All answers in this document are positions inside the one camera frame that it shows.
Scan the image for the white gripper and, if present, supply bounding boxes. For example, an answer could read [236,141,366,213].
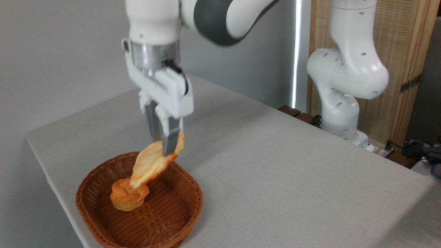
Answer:
[124,52,194,156]

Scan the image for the long braided bread loaf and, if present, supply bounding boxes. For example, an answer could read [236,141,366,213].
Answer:
[130,130,185,189]

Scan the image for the round orange bread roll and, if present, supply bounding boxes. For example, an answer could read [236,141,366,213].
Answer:
[110,178,150,211]

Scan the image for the silver metal wrist flange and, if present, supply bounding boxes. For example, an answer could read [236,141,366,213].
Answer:
[122,39,181,71]

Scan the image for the brown wicker basket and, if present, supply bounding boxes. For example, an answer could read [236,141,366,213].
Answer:
[75,151,203,248]

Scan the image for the grey tablecloth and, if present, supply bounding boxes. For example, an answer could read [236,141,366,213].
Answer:
[26,74,441,248]

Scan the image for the white power strip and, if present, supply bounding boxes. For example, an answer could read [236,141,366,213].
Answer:
[365,143,394,158]

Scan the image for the metal screen hinge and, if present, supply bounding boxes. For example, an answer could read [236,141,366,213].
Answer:
[400,74,421,94]

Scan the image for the wooden woven screen panel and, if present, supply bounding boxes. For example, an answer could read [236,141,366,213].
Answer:
[307,0,441,148]

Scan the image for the dark grey bag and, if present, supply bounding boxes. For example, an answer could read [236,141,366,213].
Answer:
[403,139,441,178]

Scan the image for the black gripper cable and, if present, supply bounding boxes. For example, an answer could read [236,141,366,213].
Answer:
[164,60,189,95]

